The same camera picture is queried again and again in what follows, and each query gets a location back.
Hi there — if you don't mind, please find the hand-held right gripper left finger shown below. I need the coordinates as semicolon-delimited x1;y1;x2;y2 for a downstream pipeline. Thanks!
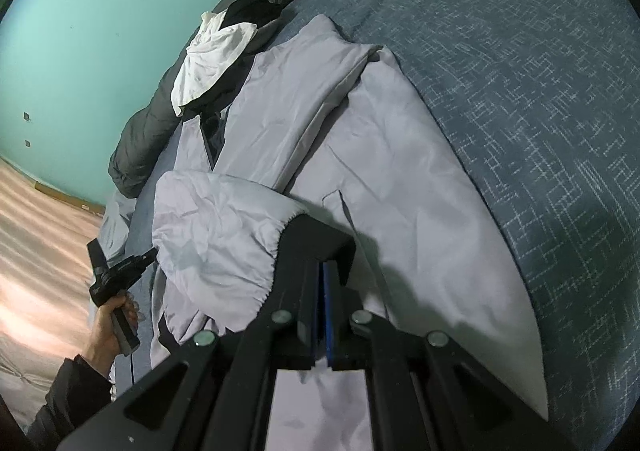
57;256;323;451

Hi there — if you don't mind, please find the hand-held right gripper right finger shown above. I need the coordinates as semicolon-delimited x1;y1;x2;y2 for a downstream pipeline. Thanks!
322;261;566;451

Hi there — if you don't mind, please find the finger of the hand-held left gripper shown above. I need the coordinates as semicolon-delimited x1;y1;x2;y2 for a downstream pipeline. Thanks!
131;246;159;273

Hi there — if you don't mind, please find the grey jacket with black lining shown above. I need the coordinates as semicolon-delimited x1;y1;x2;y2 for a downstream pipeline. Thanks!
150;13;548;451

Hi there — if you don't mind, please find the person's left forearm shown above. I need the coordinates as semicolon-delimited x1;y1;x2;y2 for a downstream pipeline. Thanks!
25;353;116;439

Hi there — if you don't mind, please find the person's left hand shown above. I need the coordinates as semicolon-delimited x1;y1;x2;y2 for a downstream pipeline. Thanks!
86;295;140;378

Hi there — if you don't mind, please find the light grey bed sheet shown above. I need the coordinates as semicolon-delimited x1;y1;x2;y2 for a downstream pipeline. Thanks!
97;191;156;272

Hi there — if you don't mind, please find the pink curtain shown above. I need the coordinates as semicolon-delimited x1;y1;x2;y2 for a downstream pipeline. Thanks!
0;156;118;432

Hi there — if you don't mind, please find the dark grey rolled duvet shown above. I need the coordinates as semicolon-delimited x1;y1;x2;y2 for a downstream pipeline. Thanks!
107;0;396;199

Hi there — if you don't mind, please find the white and black garment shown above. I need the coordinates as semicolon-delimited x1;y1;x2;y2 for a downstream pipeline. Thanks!
182;0;283;116

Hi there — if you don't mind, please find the bed with blue sheet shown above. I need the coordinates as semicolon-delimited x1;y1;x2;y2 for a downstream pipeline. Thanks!
100;0;640;451

